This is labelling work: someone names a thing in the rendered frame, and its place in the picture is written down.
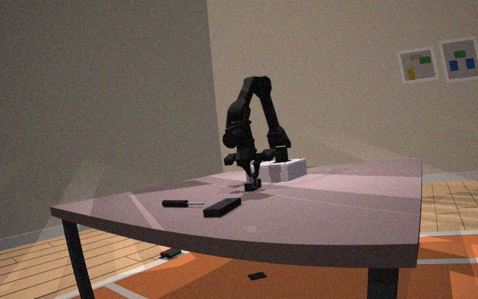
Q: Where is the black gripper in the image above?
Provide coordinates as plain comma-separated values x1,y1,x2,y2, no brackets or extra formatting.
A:
224,138,275,179

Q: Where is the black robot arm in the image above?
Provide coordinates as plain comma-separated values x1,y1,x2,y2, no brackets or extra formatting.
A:
222,76,291,166

